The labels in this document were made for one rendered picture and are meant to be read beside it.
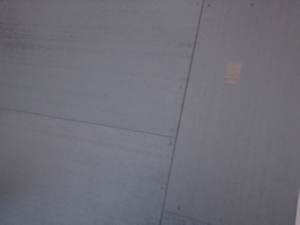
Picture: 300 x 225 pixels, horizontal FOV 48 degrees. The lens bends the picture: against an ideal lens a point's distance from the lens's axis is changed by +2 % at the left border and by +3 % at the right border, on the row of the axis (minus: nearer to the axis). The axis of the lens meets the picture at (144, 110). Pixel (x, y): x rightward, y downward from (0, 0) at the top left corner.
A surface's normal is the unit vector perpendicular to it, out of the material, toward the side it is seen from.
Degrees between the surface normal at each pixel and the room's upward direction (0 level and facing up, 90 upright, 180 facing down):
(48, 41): 90
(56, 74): 90
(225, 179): 90
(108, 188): 90
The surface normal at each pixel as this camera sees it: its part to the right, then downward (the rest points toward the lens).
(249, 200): -0.40, -0.22
